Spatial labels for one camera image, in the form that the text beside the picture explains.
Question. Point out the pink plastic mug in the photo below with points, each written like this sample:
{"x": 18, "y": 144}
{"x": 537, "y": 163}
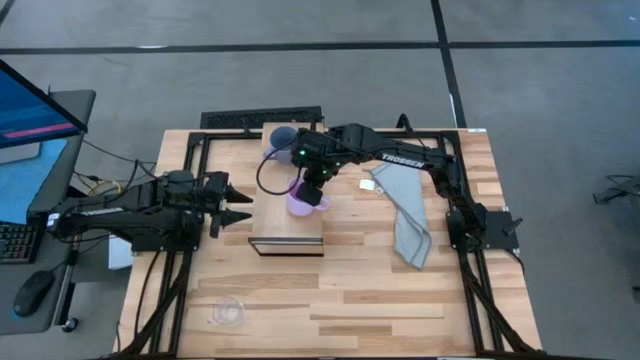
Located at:
{"x": 297, "y": 206}

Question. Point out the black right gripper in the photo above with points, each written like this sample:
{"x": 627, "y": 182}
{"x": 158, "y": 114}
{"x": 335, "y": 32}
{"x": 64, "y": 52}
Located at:
{"x": 320, "y": 155}

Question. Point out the grey-blue ceramic mug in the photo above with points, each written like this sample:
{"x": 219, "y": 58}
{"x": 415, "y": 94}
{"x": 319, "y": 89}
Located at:
{"x": 281, "y": 140}

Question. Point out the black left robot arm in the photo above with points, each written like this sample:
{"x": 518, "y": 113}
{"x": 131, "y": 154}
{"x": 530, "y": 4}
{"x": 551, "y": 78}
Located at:
{"x": 125, "y": 215}

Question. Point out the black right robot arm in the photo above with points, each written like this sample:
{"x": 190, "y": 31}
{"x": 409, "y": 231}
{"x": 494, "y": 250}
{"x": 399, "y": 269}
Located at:
{"x": 400, "y": 157}

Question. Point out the grey cloth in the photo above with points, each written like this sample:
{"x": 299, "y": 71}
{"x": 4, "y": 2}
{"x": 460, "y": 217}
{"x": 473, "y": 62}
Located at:
{"x": 407, "y": 200}

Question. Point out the white box under table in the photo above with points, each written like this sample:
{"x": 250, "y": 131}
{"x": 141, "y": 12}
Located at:
{"x": 120, "y": 255}

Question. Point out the black keyboard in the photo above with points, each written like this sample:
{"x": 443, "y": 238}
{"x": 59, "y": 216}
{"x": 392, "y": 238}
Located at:
{"x": 17, "y": 242}

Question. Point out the computer monitor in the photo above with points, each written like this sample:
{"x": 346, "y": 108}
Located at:
{"x": 30, "y": 110}

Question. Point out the black floor grille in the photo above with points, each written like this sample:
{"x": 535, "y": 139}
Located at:
{"x": 235, "y": 117}

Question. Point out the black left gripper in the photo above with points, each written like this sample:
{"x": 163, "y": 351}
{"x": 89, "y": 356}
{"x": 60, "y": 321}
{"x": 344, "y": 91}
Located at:
{"x": 215, "y": 192}

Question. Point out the clear glass cup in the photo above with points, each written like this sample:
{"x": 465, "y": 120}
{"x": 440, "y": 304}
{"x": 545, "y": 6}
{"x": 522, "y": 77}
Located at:
{"x": 229, "y": 311}

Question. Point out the dark grey desk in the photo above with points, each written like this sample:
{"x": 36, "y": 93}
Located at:
{"x": 75, "y": 150}

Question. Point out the light blue desk mat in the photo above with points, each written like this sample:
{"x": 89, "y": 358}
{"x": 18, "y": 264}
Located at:
{"x": 20, "y": 185}

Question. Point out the black metal table frame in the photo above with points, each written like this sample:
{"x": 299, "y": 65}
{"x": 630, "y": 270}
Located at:
{"x": 225, "y": 135}

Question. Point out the wooden shelf with black legs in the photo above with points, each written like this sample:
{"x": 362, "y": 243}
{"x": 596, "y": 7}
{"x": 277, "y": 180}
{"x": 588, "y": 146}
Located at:
{"x": 280, "y": 220}

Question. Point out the black computer mouse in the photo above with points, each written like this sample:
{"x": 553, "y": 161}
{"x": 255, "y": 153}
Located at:
{"x": 32, "y": 292}

